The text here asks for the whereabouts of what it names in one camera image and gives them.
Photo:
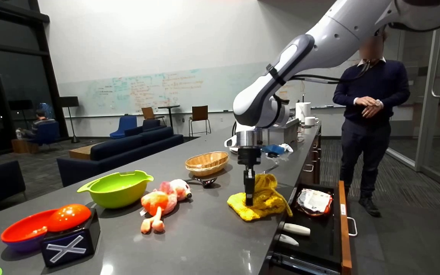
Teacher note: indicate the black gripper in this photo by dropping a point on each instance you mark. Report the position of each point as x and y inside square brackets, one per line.
[250, 156]

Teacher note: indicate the yellow cloth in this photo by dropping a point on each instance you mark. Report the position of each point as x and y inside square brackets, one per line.
[267, 200]

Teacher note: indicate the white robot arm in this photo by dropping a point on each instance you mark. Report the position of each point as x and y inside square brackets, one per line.
[340, 33]

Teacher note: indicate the woven wicker basket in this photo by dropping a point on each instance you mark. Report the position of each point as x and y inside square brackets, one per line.
[207, 163]

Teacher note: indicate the white orange snack bag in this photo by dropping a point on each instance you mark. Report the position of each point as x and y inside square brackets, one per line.
[314, 201]

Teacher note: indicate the brown chair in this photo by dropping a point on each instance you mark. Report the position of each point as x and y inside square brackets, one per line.
[200, 113]

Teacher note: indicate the orange pink plush toy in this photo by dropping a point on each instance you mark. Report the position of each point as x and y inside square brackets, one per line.
[161, 201]

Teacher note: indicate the open wooden front drawer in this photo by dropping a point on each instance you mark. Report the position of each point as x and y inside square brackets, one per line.
[326, 250]

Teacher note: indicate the dark blue sofa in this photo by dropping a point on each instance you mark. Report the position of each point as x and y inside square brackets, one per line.
[117, 153]

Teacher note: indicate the green plastic bowl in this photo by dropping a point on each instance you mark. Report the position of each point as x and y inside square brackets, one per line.
[119, 189]

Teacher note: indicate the person in dark sweater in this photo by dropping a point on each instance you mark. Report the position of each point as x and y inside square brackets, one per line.
[369, 90]

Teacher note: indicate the black box white cross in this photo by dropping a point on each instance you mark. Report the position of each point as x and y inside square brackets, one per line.
[73, 237]

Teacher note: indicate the orange plastic bowl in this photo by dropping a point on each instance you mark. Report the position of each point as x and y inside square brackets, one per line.
[27, 234]

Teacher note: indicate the metal drawer handle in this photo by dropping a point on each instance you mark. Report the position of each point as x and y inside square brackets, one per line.
[354, 229]

